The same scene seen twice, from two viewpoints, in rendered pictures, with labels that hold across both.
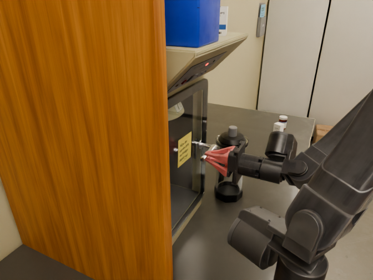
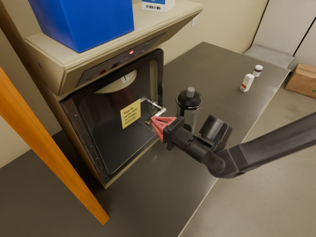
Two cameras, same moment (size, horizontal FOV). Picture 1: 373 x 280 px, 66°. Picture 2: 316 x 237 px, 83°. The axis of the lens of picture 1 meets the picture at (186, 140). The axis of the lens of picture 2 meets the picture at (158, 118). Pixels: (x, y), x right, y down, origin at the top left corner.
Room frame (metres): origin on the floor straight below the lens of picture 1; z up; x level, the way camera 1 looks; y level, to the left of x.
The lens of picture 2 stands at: (0.32, -0.17, 1.62)
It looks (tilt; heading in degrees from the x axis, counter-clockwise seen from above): 47 degrees down; 15
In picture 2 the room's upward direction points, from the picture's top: straight up
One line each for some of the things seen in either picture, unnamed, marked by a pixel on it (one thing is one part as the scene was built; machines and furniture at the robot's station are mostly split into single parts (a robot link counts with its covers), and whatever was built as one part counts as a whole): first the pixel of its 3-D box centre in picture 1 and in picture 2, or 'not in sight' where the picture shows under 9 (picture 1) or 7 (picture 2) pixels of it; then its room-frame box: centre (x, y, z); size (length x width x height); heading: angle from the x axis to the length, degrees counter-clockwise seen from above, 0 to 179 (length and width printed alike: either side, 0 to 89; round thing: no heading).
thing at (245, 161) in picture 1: (247, 165); (181, 138); (0.64, -0.16, 1.20); 0.07 x 0.07 x 0.10; 64
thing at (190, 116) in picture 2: (230, 166); (186, 117); (0.86, -0.15, 1.06); 0.11 x 0.11 x 0.21
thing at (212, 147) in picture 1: (203, 151); (153, 113); (0.71, -0.05, 1.20); 0.10 x 0.05 x 0.03; 153
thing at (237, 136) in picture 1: (232, 136); (189, 96); (0.86, -0.15, 1.18); 0.09 x 0.09 x 0.07
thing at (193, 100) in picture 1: (182, 163); (130, 123); (0.66, 0.01, 1.19); 0.30 x 0.01 x 0.40; 153
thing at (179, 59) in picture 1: (201, 62); (132, 45); (0.64, -0.03, 1.46); 0.32 x 0.11 x 0.10; 154
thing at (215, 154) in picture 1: (221, 160); (162, 127); (0.67, -0.09, 1.20); 0.09 x 0.07 x 0.07; 64
